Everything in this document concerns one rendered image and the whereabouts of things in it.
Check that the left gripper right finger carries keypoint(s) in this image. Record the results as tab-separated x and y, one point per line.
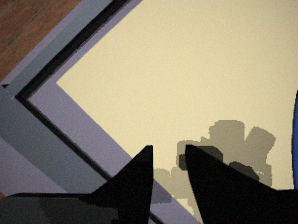
227	196

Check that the blue rope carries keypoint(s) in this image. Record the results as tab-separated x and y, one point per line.
295	144

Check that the cream work mat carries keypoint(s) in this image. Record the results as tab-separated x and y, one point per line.
219	74

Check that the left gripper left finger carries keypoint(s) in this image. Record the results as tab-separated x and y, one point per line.
124	199

